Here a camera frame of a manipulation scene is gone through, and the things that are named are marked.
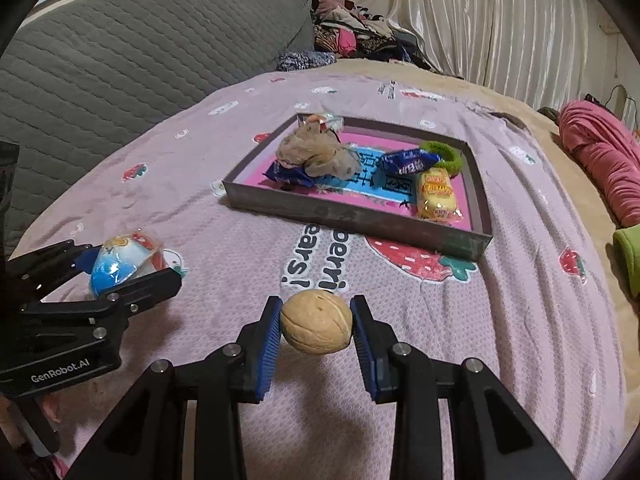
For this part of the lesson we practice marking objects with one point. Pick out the white shiny curtains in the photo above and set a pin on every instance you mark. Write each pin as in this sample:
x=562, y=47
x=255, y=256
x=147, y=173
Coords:
x=500, y=25

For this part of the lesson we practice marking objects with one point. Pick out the pile of clothes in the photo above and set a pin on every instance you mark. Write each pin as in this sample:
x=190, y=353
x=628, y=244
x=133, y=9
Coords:
x=360, y=35

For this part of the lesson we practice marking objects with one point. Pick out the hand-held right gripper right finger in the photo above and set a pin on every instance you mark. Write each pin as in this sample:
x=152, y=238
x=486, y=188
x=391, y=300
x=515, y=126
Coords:
x=362, y=350

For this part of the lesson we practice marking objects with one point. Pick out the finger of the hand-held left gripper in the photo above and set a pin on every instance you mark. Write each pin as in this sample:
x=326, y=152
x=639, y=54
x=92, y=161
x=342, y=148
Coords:
x=50, y=260
x=145, y=287

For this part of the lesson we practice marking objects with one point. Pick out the beige mesh scrunchie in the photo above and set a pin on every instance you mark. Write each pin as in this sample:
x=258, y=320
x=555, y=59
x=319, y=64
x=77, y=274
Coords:
x=315, y=152

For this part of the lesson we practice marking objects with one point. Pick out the dark blue cookie packet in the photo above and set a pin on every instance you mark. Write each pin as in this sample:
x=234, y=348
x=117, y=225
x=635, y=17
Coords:
x=285, y=176

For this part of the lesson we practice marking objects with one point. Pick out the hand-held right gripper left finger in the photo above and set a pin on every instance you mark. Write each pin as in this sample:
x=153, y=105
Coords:
x=267, y=350

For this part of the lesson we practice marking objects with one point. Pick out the blue patterned cloth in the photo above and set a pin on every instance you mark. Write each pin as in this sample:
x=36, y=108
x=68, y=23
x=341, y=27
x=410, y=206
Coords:
x=305, y=61

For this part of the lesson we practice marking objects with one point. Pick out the walnut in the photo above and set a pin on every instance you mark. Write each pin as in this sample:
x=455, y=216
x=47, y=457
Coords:
x=315, y=322

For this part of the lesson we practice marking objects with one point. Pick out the red candy wrapper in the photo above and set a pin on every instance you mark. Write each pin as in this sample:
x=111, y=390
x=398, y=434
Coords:
x=120, y=260

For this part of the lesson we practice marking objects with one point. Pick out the small dark blue snack packet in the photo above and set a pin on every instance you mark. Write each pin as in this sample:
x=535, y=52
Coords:
x=407, y=161

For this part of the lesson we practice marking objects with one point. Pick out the pink quilt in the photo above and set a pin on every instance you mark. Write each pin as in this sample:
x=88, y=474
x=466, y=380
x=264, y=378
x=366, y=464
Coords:
x=600, y=150

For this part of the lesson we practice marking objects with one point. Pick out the green fleece blanket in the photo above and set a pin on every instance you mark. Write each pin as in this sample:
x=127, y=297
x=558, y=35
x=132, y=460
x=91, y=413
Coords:
x=629, y=260

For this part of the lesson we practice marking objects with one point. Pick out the pink workbook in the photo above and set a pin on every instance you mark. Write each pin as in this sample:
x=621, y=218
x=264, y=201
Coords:
x=252, y=176

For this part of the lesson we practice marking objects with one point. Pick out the grey shallow cardboard box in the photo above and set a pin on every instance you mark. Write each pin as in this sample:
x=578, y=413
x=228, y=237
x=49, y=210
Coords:
x=350, y=215

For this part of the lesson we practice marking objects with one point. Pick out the beige bed sheet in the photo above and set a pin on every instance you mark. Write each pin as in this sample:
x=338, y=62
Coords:
x=550, y=160

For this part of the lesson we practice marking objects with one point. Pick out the yellow cake packet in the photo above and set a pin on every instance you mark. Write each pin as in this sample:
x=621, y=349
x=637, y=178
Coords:
x=437, y=195

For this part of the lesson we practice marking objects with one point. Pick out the grey quilted headboard cover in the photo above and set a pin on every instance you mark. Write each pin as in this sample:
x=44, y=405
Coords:
x=125, y=70

